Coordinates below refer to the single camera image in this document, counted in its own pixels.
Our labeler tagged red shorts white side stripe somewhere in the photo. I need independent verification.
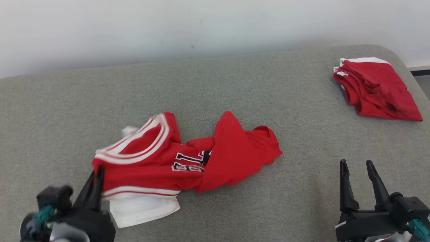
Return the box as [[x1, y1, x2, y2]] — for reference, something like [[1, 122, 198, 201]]
[[333, 57, 423, 122]]

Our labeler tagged teal gripper cable plug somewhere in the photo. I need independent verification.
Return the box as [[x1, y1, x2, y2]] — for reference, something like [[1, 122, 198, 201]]
[[31, 205, 56, 225], [407, 219, 430, 241]]

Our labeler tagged black white wall baseboard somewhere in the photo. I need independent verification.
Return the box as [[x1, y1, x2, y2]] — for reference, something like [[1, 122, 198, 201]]
[[406, 62, 430, 77]]

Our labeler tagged teal left gripper cable plug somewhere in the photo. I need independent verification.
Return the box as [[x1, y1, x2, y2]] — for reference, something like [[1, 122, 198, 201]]
[[31, 205, 56, 225]]

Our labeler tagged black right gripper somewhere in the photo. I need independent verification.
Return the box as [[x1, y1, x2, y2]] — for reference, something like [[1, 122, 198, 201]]
[[335, 159, 430, 242]]

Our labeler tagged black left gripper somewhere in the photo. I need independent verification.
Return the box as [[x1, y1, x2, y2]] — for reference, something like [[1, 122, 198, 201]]
[[19, 166, 117, 242]]

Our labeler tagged teal right gripper cable plug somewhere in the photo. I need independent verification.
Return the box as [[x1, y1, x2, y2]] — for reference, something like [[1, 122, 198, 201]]
[[407, 219, 430, 241]]

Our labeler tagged red basketball jersey white trim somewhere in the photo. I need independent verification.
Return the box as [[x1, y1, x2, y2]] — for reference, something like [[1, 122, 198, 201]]
[[92, 111, 283, 229]]

